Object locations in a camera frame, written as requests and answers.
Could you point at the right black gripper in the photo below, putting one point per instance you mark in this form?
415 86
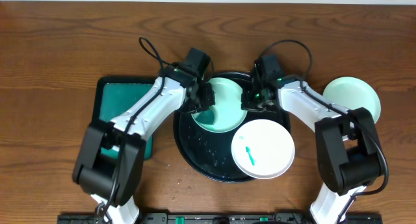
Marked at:
253 100

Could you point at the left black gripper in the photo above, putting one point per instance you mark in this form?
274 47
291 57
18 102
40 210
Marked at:
201 99

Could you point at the pale green plate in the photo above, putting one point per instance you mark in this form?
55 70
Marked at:
227 108

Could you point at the mint plate with green smear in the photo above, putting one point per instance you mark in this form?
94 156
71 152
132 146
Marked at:
353 93

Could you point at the green yellow sponge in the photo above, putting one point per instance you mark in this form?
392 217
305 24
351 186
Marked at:
206 117

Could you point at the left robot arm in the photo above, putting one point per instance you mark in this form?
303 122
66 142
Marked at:
110 160

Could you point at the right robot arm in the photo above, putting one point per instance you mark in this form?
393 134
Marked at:
350 159

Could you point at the black tray with green water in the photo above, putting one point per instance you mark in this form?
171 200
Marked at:
115 94

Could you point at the white plate with green stain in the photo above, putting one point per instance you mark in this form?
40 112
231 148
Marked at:
263 149

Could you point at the black rail at table edge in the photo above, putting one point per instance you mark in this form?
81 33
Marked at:
164 218

